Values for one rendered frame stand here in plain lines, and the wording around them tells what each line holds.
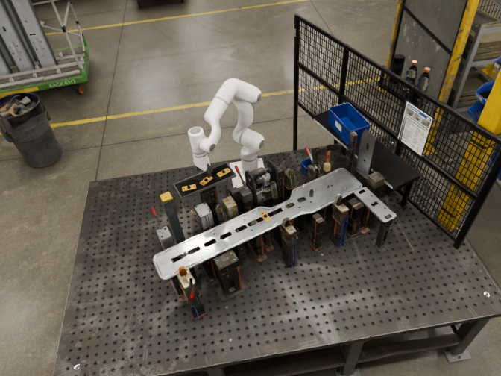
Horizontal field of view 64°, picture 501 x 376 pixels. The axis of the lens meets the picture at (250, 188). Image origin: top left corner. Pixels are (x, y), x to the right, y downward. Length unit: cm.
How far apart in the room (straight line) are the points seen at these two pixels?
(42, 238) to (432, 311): 333
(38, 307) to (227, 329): 187
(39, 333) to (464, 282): 305
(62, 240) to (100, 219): 105
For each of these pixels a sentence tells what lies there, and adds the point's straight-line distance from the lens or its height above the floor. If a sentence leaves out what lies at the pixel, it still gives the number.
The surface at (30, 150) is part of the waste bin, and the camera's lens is 485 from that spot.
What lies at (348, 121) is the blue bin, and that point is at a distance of 309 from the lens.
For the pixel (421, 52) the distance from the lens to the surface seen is 455.
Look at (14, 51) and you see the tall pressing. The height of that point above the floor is 59.
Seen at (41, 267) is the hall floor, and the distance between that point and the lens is 402.
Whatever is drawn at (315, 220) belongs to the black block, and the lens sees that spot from 244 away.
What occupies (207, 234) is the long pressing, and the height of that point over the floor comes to 100.
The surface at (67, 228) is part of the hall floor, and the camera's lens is 419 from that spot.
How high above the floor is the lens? 288
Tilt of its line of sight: 46 degrees down
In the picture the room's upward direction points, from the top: 6 degrees counter-clockwise
